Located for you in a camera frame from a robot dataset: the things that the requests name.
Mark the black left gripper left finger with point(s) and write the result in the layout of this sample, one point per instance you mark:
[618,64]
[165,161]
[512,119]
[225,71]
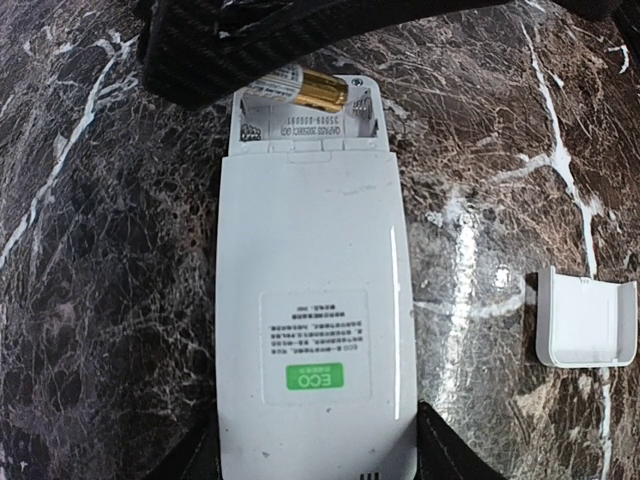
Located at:
[197,457]

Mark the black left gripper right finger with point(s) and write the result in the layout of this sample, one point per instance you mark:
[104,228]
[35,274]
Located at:
[443,455]

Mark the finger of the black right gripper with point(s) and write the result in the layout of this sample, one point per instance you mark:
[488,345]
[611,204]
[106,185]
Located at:
[196,52]

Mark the gold battery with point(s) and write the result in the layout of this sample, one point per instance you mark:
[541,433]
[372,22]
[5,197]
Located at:
[294,84]

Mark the white remote control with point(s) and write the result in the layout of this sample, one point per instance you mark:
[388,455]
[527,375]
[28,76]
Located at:
[315,356]

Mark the white battery cover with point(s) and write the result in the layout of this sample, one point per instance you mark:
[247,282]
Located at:
[585,323]

